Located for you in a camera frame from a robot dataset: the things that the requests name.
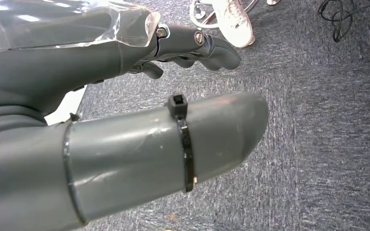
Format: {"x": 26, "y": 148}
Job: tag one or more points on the black zip tie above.
{"x": 186, "y": 150}

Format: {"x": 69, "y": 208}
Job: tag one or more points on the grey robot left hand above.
{"x": 124, "y": 153}

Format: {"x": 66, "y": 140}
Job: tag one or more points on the person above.
{"x": 236, "y": 22}

